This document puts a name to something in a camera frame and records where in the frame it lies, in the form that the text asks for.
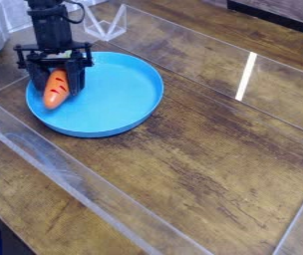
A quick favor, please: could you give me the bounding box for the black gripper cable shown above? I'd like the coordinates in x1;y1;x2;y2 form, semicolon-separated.
63;0;88;25

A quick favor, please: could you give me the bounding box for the black bar at back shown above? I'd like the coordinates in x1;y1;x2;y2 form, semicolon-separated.
227;0;303;33

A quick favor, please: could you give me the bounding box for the orange toy carrot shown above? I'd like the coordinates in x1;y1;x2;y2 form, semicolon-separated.
42;67;71;110

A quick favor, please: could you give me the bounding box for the blue round tray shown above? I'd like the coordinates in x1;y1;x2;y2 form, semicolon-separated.
26;52;163;137

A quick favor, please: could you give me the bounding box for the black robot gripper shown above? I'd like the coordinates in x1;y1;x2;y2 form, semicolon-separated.
14;0;93;96

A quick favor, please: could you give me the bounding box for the clear acrylic barrier wall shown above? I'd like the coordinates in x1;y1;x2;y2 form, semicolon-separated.
0;0;303;255

